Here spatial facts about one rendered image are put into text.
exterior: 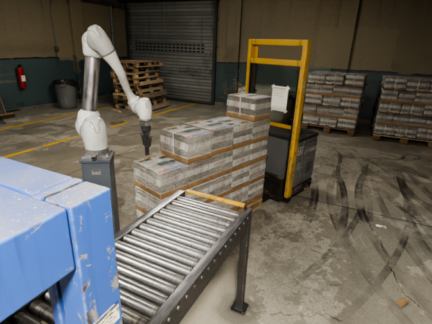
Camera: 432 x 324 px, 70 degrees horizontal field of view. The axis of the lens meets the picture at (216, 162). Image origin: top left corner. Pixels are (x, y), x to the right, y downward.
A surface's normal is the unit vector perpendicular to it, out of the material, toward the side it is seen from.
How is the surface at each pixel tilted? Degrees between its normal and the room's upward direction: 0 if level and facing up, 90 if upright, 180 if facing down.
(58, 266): 90
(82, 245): 90
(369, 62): 90
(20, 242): 90
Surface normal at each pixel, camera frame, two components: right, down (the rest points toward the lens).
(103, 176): 0.15, 0.35
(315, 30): -0.44, 0.30
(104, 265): 0.90, 0.18
